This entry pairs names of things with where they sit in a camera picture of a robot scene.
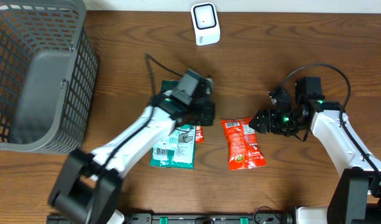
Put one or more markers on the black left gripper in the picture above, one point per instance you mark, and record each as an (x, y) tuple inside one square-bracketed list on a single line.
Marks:
[(210, 112)]

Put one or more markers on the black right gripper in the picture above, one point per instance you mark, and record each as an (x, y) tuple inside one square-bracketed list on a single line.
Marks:
[(268, 122)]

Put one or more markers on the thin orange sachet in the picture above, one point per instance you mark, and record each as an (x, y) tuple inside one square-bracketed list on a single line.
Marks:
[(199, 134)]

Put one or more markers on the green 3M gloves package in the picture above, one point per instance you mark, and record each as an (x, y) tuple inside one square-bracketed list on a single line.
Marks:
[(183, 157)]

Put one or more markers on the light green wipes pack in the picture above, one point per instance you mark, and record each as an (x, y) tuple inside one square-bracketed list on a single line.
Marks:
[(161, 150)]

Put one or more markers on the large orange snack bag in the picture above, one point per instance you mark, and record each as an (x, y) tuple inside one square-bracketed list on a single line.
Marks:
[(244, 150)]

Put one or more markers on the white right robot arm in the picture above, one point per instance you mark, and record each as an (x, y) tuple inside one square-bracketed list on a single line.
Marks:
[(357, 197)]

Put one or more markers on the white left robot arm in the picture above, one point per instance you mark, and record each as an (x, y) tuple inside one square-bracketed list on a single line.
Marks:
[(88, 186)]

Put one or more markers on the white barcode scanner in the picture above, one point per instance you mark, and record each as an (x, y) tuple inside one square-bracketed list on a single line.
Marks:
[(206, 23)]

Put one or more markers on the grey plastic mesh basket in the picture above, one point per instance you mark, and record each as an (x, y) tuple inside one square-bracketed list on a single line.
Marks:
[(48, 74)]

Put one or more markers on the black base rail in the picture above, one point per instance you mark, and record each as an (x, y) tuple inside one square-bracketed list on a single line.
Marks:
[(260, 217)]

